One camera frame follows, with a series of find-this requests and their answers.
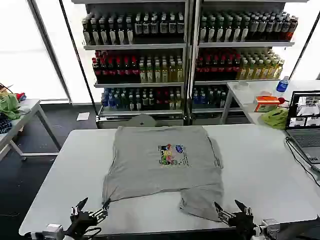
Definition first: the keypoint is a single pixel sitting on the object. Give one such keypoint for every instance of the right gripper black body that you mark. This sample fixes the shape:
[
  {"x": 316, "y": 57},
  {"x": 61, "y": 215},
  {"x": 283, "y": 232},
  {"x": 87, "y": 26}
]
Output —
[{"x": 241, "y": 222}]

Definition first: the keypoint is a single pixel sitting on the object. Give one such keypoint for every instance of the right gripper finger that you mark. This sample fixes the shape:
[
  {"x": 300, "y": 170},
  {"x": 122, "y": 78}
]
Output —
[
  {"x": 222, "y": 213},
  {"x": 243, "y": 206}
]

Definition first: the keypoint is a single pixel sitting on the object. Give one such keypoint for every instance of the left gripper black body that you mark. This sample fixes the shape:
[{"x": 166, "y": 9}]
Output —
[{"x": 81, "y": 221}]

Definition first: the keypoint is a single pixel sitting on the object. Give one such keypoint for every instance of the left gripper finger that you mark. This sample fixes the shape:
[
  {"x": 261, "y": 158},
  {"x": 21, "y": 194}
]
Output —
[
  {"x": 101, "y": 212},
  {"x": 79, "y": 206}
]

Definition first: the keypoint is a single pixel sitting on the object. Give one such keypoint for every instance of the grey printed t-shirt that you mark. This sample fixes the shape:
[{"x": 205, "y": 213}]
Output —
[{"x": 150, "y": 175}]

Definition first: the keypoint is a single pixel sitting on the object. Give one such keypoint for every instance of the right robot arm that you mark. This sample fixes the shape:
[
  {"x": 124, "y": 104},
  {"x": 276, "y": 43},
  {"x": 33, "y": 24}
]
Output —
[{"x": 267, "y": 227}]

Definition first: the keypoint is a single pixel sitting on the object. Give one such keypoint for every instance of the white paper sheet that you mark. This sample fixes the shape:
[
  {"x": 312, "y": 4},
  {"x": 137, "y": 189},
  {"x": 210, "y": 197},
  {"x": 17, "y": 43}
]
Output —
[{"x": 83, "y": 116}]

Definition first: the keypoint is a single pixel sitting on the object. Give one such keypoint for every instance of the grey open laptop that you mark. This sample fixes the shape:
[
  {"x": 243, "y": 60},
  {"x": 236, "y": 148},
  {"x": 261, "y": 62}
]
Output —
[{"x": 305, "y": 140}]

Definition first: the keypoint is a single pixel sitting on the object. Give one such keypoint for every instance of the green crumpled cloth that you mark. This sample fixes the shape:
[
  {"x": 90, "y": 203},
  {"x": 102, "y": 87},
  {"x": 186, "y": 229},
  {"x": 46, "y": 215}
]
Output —
[{"x": 275, "y": 118}]

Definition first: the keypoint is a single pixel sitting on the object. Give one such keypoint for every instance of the round grey disc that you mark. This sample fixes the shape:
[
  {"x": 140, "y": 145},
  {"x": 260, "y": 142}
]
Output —
[{"x": 140, "y": 121}]

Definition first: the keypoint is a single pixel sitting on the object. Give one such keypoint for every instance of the orange cardboard box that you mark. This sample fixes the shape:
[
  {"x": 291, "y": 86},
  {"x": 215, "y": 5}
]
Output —
[{"x": 265, "y": 105}]

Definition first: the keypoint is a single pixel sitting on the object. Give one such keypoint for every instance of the white side table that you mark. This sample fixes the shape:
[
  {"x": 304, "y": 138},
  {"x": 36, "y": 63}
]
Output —
[{"x": 250, "y": 98}]

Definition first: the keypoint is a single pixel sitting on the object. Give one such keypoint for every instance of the blue patterned garment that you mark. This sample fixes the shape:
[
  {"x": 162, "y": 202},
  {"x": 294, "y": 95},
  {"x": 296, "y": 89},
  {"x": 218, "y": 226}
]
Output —
[{"x": 5, "y": 123}]

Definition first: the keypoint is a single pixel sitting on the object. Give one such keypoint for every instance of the grey side table with clothes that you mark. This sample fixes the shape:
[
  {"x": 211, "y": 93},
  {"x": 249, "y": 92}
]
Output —
[{"x": 30, "y": 106}]

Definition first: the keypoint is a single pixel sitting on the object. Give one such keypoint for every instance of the small red item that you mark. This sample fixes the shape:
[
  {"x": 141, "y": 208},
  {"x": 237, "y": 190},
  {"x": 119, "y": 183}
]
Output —
[{"x": 281, "y": 100}]

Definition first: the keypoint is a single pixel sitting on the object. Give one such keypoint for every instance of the clear tape roll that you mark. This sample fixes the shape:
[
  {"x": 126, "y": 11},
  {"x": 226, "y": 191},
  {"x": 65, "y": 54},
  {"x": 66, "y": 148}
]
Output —
[{"x": 243, "y": 86}]

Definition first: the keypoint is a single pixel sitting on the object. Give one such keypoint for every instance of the green garment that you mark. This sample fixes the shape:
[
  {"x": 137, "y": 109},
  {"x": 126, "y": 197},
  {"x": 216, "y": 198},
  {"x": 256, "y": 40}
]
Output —
[{"x": 8, "y": 106}]

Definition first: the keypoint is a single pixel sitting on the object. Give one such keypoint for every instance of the red garment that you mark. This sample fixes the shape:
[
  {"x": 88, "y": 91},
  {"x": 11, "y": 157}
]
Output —
[{"x": 20, "y": 96}]

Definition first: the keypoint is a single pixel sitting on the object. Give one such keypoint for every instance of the blue-label water bottle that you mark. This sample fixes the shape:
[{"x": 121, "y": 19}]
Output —
[{"x": 282, "y": 86}]

